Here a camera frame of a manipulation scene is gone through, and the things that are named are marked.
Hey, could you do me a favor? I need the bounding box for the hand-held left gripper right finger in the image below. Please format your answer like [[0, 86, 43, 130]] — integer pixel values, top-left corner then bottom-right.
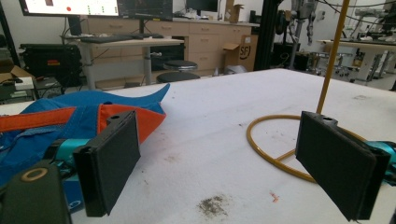
[[294, 110, 391, 222]]

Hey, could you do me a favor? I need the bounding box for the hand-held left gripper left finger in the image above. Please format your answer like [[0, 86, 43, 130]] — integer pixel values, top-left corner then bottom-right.
[[73, 110, 142, 217]]

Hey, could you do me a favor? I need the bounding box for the blue and orange garment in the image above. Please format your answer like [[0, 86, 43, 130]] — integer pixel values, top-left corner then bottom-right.
[[0, 83, 171, 188]]

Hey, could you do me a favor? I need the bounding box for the black round stool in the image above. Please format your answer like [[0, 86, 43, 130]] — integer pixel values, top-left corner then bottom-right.
[[163, 60, 199, 72], [156, 71, 201, 84]]

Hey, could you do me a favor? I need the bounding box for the black hard case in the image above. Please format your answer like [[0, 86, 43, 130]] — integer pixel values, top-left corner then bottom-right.
[[19, 43, 82, 88]]

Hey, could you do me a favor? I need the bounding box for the white workbench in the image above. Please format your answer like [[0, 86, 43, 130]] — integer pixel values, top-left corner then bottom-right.
[[317, 38, 396, 83]]

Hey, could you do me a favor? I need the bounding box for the light wooden desk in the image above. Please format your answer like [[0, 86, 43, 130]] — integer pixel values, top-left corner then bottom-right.
[[62, 36, 185, 91]]

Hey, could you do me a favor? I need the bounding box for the black keyboard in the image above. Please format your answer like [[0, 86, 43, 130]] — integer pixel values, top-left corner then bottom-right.
[[79, 35, 134, 44]]

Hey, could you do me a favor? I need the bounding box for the flat cardboard box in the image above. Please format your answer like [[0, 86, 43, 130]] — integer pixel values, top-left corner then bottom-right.
[[0, 64, 35, 91]]

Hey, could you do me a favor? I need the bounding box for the large printed cardboard box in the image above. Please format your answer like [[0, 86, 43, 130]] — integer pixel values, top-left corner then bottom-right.
[[222, 34, 260, 73]]

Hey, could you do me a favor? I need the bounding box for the black metal pillar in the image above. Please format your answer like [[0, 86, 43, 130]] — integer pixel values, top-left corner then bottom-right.
[[253, 0, 283, 72]]

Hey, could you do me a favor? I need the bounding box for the light wooden cabinet row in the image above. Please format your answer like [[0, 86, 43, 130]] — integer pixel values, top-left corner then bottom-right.
[[87, 17, 260, 77]]

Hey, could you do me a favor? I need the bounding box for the dark monitor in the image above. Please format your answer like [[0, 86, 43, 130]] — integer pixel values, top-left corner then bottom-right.
[[118, 0, 174, 22]]

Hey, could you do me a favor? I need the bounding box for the large bright monitor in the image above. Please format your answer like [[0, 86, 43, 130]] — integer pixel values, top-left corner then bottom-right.
[[18, 0, 120, 17]]

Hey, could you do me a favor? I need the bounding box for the small open cardboard box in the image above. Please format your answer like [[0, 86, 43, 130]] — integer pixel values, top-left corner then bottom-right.
[[224, 0, 246, 23]]

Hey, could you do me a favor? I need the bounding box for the small black monitor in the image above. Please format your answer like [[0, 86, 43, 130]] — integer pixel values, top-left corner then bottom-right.
[[185, 0, 219, 13]]

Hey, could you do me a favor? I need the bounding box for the yellow cable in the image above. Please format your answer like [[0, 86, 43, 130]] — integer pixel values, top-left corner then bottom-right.
[[246, 0, 368, 184]]

